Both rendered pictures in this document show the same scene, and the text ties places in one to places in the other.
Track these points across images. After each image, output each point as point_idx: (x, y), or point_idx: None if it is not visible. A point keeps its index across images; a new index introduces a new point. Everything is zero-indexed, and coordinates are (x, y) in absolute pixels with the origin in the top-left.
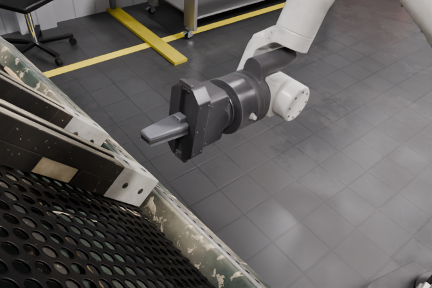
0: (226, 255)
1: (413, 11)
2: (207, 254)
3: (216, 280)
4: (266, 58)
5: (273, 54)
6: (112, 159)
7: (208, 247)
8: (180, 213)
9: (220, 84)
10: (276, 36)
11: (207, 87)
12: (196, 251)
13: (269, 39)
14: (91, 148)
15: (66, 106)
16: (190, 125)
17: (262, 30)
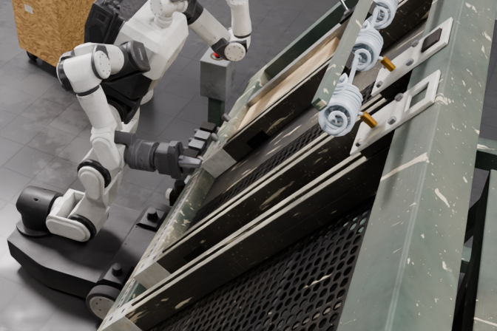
0: (171, 220)
1: (112, 69)
2: (175, 228)
3: (186, 223)
4: (128, 132)
5: (120, 131)
6: (169, 244)
7: (172, 227)
8: (154, 250)
9: (151, 148)
10: (113, 127)
11: (163, 147)
12: (175, 235)
13: (113, 131)
14: (178, 239)
15: (120, 317)
16: (182, 154)
17: (105, 134)
